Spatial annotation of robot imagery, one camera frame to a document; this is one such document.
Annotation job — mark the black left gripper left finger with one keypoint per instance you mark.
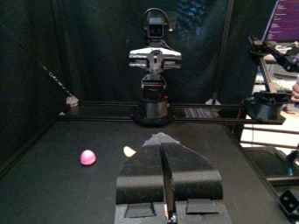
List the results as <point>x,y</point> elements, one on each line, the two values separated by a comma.
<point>140,178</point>

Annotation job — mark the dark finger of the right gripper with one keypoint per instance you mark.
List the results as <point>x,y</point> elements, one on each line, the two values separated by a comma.
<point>159,62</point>
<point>151,62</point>

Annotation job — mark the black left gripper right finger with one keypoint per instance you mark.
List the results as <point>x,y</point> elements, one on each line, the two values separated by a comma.
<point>194,175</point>

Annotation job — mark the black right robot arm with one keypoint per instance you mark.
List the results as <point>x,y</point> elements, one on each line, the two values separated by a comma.
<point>155,108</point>

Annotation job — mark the black leader arm base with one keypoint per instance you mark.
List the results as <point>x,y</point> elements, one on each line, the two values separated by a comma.
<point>266,106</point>

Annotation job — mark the pink ball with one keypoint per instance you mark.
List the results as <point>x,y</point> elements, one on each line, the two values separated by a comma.
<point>88,157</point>

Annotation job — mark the person's hand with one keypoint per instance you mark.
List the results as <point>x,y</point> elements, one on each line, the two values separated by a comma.
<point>296,92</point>

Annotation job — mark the small yellow toy piece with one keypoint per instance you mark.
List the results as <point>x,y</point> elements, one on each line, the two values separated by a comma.
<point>128,151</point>

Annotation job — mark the black backdrop cloth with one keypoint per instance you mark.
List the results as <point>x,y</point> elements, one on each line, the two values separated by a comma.
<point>97,49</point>

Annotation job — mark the black perforated metal plate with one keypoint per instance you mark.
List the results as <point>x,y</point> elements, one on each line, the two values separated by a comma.
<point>268,163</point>

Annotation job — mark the striped vent plate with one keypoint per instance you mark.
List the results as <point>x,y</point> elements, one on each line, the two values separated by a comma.
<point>200,113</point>

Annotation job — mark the purple computer screen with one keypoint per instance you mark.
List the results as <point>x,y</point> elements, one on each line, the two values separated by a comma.
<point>283,20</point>

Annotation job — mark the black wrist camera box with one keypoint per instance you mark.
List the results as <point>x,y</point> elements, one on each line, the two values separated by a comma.
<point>155,28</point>

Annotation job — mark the black frame pole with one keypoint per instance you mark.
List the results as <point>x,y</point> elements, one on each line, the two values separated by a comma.
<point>222,52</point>

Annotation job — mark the white corner bracket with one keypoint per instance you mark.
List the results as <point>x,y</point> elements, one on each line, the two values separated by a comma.
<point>212,101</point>
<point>72,101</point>

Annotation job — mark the black bracket with holes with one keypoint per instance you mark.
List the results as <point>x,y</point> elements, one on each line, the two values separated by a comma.
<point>290,202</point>

